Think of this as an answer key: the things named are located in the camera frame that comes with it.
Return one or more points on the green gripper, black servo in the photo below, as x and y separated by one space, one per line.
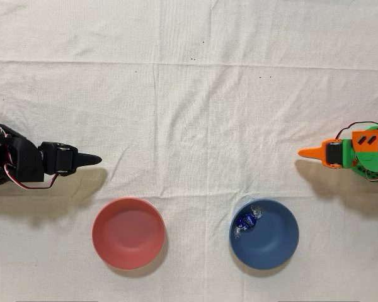
334 153

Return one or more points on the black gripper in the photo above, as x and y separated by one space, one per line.
63 158

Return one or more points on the blue candy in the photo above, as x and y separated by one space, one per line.
246 221

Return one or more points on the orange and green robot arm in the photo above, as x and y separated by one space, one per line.
368 140

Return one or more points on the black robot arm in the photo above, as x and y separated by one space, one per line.
25 157

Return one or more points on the pink bowl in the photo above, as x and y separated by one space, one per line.
128 233

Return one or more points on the blue bowl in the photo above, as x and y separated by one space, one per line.
271 245

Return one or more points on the white tablecloth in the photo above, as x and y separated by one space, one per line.
189 126

